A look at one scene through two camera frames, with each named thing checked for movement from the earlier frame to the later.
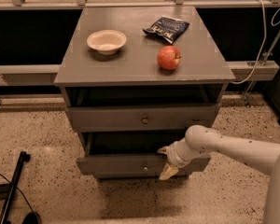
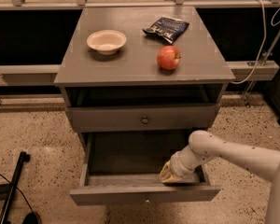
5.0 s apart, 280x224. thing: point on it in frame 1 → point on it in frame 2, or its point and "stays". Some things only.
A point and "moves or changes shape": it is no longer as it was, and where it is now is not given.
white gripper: (174, 155) → (178, 167)
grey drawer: (133, 155) moves or changes shape
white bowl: (106, 42) stays
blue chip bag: (169, 28) stays
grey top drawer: (128, 119) stays
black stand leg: (5, 191) stays
